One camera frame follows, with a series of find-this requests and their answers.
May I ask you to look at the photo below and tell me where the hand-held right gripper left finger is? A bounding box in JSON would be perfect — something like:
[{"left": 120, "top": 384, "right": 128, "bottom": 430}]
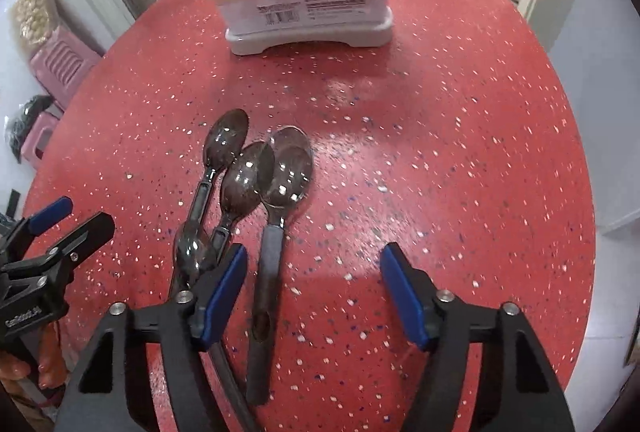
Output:
[{"left": 54, "top": 243, "right": 249, "bottom": 432}]

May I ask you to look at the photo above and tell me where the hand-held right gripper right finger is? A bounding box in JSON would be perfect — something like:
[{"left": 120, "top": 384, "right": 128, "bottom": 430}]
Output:
[{"left": 380, "top": 242, "right": 576, "bottom": 432}]

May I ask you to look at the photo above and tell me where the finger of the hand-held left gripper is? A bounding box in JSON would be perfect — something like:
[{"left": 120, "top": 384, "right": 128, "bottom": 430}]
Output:
[
  {"left": 7, "top": 196, "right": 74, "bottom": 244},
  {"left": 30, "top": 212, "right": 116, "bottom": 274}
]

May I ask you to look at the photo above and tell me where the steel spoon black handle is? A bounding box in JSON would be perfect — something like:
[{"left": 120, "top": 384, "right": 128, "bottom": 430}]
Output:
[
  {"left": 172, "top": 232, "right": 259, "bottom": 432},
  {"left": 245, "top": 126, "right": 315, "bottom": 406}
]

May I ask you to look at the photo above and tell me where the clear spoon with black handle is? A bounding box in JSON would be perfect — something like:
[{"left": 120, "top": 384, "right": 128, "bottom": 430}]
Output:
[
  {"left": 170, "top": 108, "right": 250, "bottom": 299},
  {"left": 210, "top": 141, "right": 276, "bottom": 266}
]

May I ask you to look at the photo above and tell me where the person's left hand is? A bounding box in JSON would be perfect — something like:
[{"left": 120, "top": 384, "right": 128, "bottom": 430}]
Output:
[{"left": 37, "top": 324, "right": 69, "bottom": 389}]

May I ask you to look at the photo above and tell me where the small pink plastic stool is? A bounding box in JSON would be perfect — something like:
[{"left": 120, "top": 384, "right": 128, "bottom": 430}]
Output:
[{"left": 22, "top": 109, "right": 64, "bottom": 163}]

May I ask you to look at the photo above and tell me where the black bag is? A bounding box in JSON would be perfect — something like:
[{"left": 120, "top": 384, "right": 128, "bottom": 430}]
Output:
[{"left": 4, "top": 94, "right": 54, "bottom": 163}]

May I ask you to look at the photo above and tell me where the large pink plastic stool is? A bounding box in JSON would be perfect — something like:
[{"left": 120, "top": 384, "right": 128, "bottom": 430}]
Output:
[{"left": 29, "top": 24, "right": 104, "bottom": 108}]

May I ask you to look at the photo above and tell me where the bag of beige balls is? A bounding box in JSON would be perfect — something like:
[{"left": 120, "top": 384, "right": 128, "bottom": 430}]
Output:
[{"left": 12, "top": 0, "right": 61, "bottom": 48}]

